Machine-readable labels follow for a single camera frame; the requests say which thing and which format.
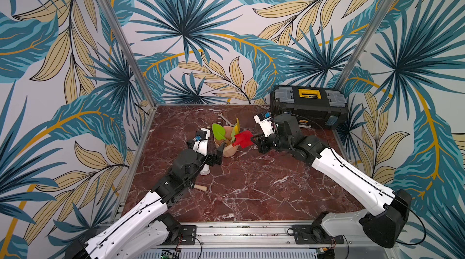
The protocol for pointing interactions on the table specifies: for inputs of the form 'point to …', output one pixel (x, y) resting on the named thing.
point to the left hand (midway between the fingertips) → (213, 142)
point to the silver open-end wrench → (225, 120)
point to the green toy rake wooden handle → (200, 187)
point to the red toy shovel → (243, 139)
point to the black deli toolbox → (313, 107)
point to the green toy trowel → (218, 132)
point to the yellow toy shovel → (237, 127)
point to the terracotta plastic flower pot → (229, 149)
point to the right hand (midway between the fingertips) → (241, 147)
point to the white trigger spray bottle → (206, 170)
